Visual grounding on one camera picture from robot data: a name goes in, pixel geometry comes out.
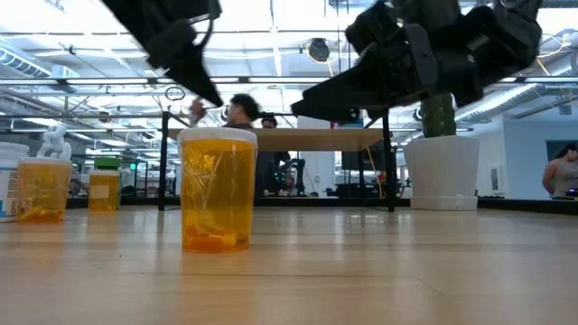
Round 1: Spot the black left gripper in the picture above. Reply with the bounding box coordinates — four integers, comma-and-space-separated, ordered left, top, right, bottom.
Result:
101, 0, 225, 107

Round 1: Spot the green cactus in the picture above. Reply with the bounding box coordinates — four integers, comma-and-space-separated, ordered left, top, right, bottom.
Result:
419, 92, 457, 139

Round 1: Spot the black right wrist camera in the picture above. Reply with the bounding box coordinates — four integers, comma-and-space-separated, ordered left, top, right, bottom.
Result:
345, 0, 407, 58

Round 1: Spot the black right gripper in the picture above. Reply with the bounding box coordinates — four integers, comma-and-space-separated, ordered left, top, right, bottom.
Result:
291, 22, 487, 122

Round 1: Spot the wooden shelf black metal frame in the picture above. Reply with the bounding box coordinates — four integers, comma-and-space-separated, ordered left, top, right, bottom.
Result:
157, 110, 397, 213

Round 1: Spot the white plant pot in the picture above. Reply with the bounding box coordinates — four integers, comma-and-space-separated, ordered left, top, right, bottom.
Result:
403, 135, 481, 212

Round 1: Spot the black monitor screen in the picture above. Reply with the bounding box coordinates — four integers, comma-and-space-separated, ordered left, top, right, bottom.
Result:
341, 151, 385, 172

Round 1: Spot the black ceiling cable reel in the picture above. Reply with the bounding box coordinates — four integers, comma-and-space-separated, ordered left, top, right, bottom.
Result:
308, 37, 336, 78

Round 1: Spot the black table edge rail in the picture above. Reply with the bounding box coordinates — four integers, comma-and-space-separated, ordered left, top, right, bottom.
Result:
0, 194, 578, 216

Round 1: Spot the orange pill bottle white label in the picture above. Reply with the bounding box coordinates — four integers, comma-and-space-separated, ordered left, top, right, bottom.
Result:
88, 169, 121, 213

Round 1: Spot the hanging black ring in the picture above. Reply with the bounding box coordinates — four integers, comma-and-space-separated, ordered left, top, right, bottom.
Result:
164, 85, 187, 102

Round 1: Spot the white bottle blue label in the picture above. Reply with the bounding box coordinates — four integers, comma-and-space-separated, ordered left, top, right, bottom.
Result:
0, 142, 31, 224

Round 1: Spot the person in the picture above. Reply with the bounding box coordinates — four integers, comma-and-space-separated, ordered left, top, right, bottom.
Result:
188, 93, 272, 200
541, 143, 578, 200
259, 115, 294, 196

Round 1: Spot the orange pill bottle white cap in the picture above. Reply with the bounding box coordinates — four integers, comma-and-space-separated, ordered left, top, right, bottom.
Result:
16, 156, 73, 224
177, 126, 259, 255

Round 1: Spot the yellow hanging cable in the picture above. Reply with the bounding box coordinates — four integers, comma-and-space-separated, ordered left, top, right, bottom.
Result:
365, 146, 384, 200

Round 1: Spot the silver ceiling air duct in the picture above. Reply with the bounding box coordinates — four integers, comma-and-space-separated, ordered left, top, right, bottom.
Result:
0, 44, 80, 94
455, 83, 578, 124

